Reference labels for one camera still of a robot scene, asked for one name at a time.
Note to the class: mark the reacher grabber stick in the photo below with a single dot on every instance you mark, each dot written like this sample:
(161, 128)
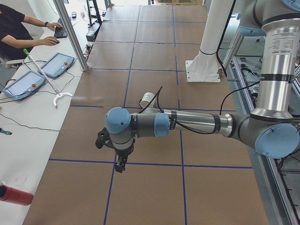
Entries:
(58, 94)

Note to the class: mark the white pedestal column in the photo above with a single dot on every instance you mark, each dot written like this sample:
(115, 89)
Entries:
(204, 67)

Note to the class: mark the far blue teach pendant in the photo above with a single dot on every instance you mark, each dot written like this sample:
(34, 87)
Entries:
(57, 65)

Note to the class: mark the red bottle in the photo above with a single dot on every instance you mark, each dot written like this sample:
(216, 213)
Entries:
(16, 196)

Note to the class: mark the white smiley mug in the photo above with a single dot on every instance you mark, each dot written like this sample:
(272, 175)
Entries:
(148, 96)

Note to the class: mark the blue teach pendant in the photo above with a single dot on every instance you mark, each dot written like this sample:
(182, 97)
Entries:
(57, 65)
(24, 86)

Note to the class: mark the black keyboard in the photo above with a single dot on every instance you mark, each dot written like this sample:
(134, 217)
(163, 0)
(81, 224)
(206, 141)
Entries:
(60, 32)

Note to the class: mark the person in black shirt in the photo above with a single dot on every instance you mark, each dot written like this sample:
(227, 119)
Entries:
(14, 37)

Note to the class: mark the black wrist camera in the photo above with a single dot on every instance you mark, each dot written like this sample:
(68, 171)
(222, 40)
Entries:
(103, 139)

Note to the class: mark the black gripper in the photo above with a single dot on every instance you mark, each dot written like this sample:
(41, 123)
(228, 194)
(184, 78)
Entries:
(123, 153)

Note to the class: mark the aluminium frame post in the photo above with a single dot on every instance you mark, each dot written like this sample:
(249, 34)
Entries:
(60, 6)

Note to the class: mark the near blue teach pendant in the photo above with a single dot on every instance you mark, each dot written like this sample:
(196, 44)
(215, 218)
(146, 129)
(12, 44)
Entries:
(24, 86)

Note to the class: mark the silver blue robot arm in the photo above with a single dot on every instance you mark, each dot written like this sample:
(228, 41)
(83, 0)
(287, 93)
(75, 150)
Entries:
(267, 129)

